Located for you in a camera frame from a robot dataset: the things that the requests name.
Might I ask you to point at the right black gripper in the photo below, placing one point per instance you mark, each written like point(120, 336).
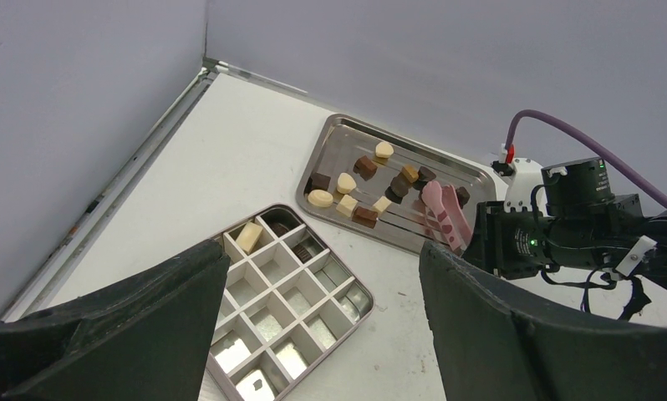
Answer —
point(512, 245)

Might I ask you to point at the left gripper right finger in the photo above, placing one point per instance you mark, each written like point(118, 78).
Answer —
point(496, 341)

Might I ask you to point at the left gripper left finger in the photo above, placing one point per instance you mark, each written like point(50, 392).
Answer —
point(146, 337)

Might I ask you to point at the pink cat paw tongs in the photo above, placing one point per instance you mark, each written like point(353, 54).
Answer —
point(443, 202)

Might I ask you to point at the white chocolate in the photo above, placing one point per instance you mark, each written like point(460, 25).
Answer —
point(248, 237)

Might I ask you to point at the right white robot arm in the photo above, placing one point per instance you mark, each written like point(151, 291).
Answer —
point(566, 215)

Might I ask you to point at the dark heart chocolate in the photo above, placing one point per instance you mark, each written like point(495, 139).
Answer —
point(425, 174)

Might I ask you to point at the caramel square chocolate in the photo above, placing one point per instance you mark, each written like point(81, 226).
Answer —
point(410, 173)

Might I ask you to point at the brown rectangular chocolate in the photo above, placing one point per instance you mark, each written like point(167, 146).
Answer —
point(364, 217)

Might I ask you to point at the cream heart chocolate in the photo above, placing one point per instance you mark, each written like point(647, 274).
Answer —
point(384, 150)

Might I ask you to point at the steel chocolate tray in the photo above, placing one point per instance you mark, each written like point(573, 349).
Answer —
point(347, 145)

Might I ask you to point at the cream square chocolate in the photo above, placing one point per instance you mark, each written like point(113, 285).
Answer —
point(346, 205)

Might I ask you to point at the cream oval chocolate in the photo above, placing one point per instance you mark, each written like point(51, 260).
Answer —
point(345, 183)

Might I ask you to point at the cream round swirl chocolate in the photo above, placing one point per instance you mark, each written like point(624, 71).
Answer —
point(320, 198)

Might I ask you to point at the dark brown square chocolate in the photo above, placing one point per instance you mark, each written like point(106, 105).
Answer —
point(317, 181)

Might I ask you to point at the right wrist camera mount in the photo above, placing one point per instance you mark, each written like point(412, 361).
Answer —
point(522, 175)

